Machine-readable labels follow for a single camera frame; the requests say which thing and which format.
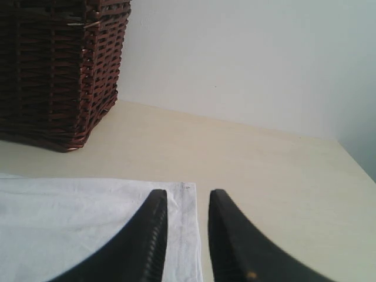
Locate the dark brown wicker basket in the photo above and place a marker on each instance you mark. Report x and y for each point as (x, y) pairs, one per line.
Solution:
(60, 63)

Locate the white t-shirt red logo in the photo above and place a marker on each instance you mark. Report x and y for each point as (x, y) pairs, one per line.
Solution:
(50, 224)

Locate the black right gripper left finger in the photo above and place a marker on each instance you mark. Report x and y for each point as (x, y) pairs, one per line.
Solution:
(136, 253)

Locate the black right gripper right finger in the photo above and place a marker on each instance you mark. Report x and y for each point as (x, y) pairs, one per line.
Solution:
(239, 251)

